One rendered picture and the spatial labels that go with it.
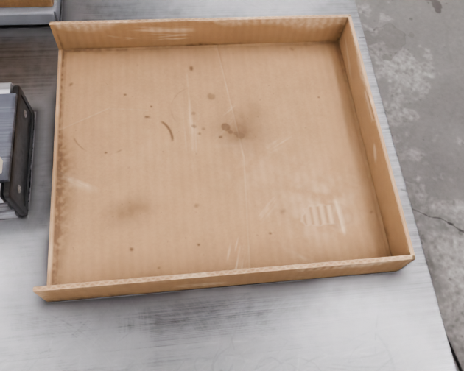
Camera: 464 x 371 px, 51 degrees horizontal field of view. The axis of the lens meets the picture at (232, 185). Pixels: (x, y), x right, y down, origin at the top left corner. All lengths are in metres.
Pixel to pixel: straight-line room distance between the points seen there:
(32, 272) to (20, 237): 0.03
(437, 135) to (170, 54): 1.21
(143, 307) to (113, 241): 0.06
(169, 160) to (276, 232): 0.12
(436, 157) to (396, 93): 0.25
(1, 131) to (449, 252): 1.24
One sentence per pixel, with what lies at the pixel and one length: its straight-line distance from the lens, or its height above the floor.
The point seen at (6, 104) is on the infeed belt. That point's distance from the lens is 0.46.
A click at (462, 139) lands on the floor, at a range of 1.66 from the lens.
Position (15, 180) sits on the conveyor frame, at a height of 0.86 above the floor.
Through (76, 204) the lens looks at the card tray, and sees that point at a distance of 0.45.
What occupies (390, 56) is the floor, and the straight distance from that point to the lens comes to 1.74.
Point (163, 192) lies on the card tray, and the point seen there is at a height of 0.83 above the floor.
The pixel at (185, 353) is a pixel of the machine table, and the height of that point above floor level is 0.83.
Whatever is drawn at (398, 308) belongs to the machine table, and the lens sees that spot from 0.45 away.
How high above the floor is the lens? 1.24
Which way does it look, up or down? 65 degrees down
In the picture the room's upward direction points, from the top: 11 degrees clockwise
